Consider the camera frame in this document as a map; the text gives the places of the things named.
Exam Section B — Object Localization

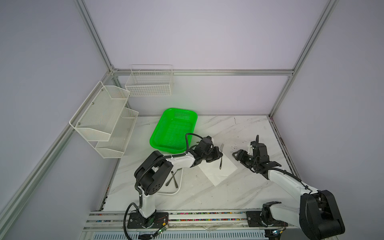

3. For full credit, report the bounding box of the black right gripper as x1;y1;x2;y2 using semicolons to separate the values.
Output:
231;149;259;168

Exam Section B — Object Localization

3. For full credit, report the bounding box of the silver fork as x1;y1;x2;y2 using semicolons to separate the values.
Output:
219;143;225;170

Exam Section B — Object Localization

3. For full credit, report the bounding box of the silver table knife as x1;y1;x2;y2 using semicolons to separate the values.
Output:
171;171;179;189

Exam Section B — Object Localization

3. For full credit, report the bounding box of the silver spoon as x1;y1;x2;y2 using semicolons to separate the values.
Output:
166;168;182;186

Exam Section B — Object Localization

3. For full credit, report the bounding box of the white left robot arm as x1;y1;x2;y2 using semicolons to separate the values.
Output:
130;133;224;228

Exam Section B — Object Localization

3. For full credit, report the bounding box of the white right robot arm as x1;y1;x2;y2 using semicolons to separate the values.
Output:
232;141;346;240

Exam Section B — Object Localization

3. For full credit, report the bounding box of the green plastic basket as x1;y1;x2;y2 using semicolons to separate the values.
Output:
150;108;198;154

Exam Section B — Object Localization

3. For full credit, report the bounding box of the white rectangular tray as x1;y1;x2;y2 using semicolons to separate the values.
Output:
157;169;183;196

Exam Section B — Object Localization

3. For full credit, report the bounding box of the white mesh lower shelf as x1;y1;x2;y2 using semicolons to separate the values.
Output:
95;108;139;159

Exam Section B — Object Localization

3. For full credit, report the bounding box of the white mesh shelf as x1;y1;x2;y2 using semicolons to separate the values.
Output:
69;82;130;142
95;108;139;159

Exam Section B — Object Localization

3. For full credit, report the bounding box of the white mesh upper shelf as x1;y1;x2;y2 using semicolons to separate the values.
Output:
69;82;130;142

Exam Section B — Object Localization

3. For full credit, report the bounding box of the black corrugated cable hose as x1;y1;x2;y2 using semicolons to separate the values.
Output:
122;132;211;240

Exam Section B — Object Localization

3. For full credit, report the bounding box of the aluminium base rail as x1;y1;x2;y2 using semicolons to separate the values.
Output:
80;210;302;240

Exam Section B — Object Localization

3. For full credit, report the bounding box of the white wire basket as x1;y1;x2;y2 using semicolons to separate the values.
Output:
125;65;174;97

